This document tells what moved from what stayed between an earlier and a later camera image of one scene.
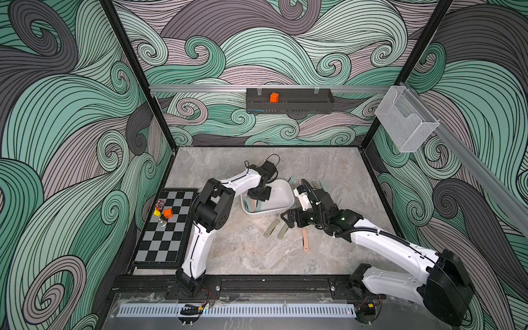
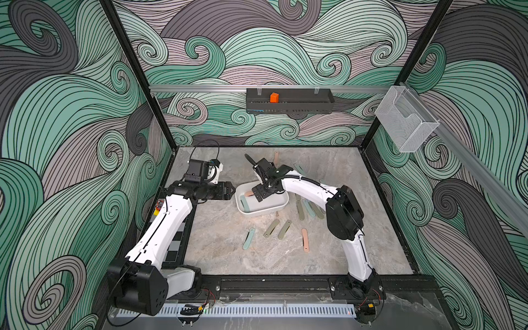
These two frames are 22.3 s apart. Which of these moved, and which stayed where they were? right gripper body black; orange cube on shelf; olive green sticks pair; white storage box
Moved: right gripper body black; white storage box
Stayed: olive green sticks pair; orange cube on shelf
